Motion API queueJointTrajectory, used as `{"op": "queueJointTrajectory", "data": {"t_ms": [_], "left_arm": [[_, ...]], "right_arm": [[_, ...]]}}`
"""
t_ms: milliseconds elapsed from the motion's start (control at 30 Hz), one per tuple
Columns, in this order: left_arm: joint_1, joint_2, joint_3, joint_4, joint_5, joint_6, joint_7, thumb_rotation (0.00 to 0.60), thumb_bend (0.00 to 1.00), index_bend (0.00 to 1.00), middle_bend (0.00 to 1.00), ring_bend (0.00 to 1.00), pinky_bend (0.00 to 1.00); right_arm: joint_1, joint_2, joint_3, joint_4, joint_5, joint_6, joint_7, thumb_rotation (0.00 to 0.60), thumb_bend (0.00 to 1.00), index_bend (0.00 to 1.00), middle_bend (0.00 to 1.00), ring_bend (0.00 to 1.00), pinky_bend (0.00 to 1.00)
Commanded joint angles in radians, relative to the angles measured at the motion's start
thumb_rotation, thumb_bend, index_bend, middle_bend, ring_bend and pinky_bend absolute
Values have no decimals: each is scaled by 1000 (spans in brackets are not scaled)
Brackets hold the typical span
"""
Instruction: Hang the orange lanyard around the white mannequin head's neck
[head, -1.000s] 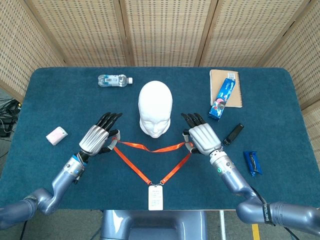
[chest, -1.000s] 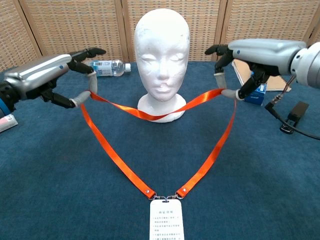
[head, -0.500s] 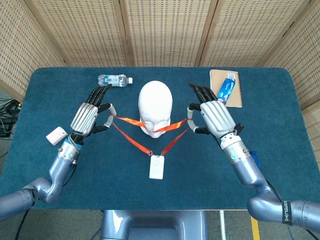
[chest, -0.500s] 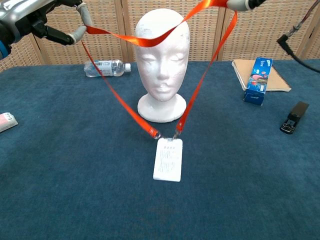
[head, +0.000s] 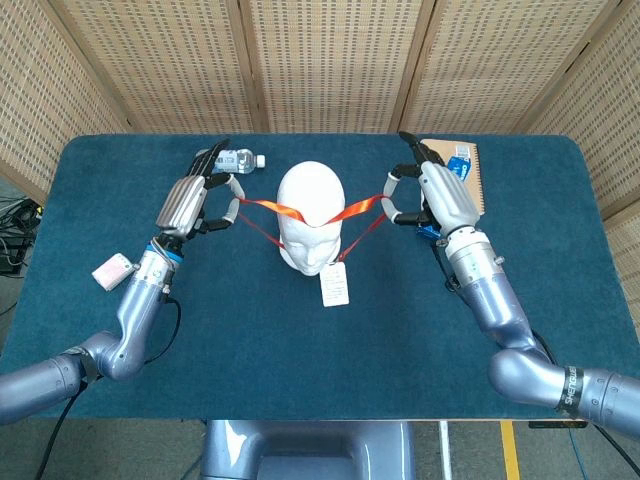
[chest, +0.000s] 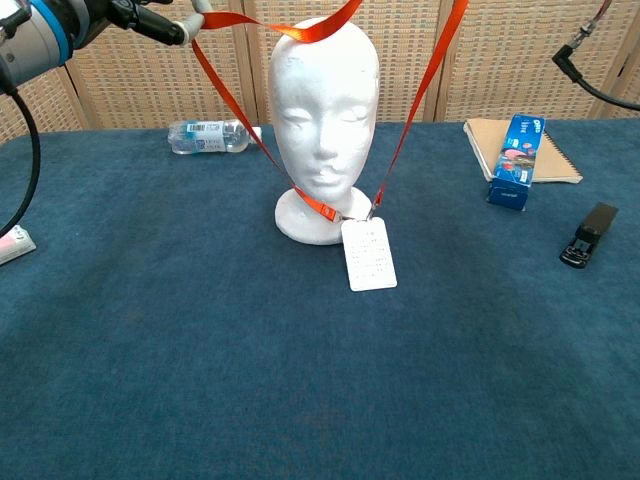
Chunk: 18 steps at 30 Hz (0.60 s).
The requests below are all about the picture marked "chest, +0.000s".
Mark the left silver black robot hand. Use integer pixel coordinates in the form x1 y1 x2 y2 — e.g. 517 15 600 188
74 0 211 47

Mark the orange lanyard strap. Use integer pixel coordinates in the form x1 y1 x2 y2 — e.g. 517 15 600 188
191 0 470 224

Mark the white badge card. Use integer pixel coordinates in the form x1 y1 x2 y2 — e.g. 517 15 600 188
341 217 399 293

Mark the white mannequin head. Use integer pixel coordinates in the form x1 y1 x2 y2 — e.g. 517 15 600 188
268 17 379 246

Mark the woven bamboo screen panel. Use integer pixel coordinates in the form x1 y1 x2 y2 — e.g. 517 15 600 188
612 0 640 121
0 64 89 146
434 0 631 124
64 0 259 132
242 0 451 126

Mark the clear plastic water bottle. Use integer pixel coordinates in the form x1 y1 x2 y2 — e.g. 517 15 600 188
168 119 264 155

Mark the white pink tissue pack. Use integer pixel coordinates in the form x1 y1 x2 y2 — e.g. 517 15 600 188
0 224 38 266

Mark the blue carpet table cover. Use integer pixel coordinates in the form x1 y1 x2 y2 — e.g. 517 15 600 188
0 119 640 480

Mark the blue cookie box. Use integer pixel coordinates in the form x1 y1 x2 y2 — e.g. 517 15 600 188
486 113 547 211

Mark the brown spiral notebook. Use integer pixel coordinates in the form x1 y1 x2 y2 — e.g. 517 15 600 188
462 117 584 185

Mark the black stapler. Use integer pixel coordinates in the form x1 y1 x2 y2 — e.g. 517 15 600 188
558 202 620 270

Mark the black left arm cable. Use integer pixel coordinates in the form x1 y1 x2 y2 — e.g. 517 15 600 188
0 84 42 237

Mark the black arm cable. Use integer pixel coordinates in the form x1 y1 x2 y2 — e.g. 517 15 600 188
0 84 42 237
551 0 640 113

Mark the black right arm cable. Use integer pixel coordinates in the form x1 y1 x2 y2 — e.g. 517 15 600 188
551 0 640 113

